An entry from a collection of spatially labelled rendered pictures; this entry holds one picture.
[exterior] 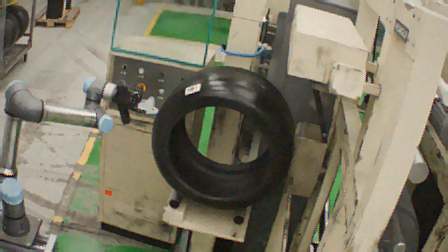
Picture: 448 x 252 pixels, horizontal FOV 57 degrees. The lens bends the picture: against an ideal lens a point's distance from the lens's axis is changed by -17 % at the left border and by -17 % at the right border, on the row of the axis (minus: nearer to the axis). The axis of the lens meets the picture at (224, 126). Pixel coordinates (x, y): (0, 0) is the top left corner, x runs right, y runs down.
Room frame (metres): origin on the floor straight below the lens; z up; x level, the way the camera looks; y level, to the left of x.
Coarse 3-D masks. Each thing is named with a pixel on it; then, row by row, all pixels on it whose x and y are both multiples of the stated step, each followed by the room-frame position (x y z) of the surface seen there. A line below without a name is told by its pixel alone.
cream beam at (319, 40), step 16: (304, 16) 1.72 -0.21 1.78; (320, 16) 1.83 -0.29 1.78; (336, 16) 1.95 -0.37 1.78; (304, 32) 1.42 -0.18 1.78; (320, 32) 1.48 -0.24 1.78; (336, 32) 1.56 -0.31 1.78; (352, 32) 1.66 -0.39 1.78; (304, 48) 1.41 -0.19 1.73; (320, 48) 1.40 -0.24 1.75; (336, 48) 1.40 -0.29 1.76; (352, 48) 1.40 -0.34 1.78; (288, 64) 1.42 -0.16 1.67; (304, 64) 1.41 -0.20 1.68; (320, 64) 1.40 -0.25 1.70; (352, 64) 1.39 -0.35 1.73; (320, 80) 1.40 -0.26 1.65
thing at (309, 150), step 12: (300, 132) 2.04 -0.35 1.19; (312, 132) 2.13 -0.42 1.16; (300, 144) 1.95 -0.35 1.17; (312, 144) 1.94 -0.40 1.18; (324, 144) 1.94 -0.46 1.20; (300, 156) 1.94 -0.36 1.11; (312, 156) 1.94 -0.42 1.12; (324, 156) 1.94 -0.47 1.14; (300, 168) 1.94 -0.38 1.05; (312, 168) 1.94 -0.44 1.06; (288, 180) 1.95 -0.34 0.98; (300, 180) 1.94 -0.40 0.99; (312, 180) 1.94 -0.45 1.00; (300, 192) 1.94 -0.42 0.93; (312, 192) 1.94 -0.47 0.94
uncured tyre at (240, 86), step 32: (192, 96) 1.70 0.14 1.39; (224, 96) 1.68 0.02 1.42; (256, 96) 1.70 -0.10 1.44; (160, 128) 1.70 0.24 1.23; (288, 128) 1.72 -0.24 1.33; (160, 160) 1.70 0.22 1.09; (192, 160) 1.96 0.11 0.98; (256, 160) 1.95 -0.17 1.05; (288, 160) 1.69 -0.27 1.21; (192, 192) 1.68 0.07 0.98; (224, 192) 1.84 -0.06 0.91; (256, 192) 1.67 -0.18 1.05
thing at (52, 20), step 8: (48, 0) 7.23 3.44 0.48; (56, 0) 7.20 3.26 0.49; (64, 0) 7.38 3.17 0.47; (48, 8) 7.20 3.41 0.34; (56, 8) 7.21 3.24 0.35; (64, 8) 7.75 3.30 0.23; (72, 8) 8.26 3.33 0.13; (40, 16) 7.31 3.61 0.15; (48, 16) 7.19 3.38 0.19; (56, 16) 7.23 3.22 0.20; (64, 16) 7.50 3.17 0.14; (72, 16) 7.55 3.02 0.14; (48, 24) 7.15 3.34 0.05; (72, 24) 7.48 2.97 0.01
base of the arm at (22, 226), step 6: (6, 216) 1.37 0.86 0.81; (24, 216) 1.42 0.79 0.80; (6, 222) 1.36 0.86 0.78; (12, 222) 1.36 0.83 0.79; (18, 222) 1.38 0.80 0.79; (24, 222) 1.41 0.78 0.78; (6, 228) 1.35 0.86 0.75; (12, 228) 1.36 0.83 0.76; (18, 228) 1.37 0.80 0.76; (24, 228) 1.39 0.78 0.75; (30, 228) 1.44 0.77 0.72; (12, 234) 1.35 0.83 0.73; (18, 234) 1.36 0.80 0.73; (24, 234) 1.38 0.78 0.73
